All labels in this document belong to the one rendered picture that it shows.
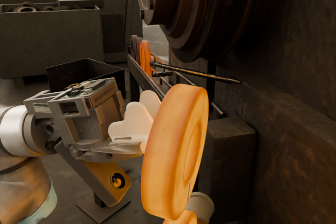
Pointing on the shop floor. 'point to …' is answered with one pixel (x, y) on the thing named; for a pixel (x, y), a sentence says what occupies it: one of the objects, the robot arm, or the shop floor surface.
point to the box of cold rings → (46, 38)
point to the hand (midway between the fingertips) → (179, 135)
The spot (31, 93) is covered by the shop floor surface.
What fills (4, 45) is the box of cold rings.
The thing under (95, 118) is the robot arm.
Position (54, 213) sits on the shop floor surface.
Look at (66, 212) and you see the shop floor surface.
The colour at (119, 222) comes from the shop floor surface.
